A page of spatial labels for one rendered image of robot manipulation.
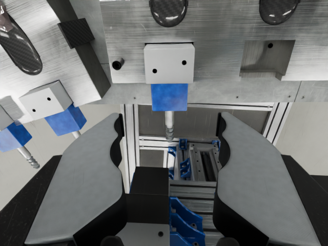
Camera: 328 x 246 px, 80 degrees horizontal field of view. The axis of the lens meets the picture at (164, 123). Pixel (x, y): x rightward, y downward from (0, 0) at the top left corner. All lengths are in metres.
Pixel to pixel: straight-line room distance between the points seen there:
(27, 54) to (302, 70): 0.35
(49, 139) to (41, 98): 1.32
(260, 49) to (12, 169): 1.91
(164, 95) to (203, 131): 0.88
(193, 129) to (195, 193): 0.53
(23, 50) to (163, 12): 0.20
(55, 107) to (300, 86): 0.38
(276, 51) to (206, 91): 0.12
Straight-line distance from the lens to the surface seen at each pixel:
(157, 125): 1.07
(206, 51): 0.24
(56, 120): 0.33
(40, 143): 1.67
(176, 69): 0.21
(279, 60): 0.29
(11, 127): 0.39
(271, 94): 0.39
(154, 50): 0.21
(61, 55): 0.30
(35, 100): 0.31
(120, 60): 0.23
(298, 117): 1.52
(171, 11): 0.23
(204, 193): 0.62
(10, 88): 0.36
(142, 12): 0.23
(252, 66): 0.28
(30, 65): 0.33
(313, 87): 0.42
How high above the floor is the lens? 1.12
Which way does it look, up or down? 59 degrees down
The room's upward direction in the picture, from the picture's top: 177 degrees counter-clockwise
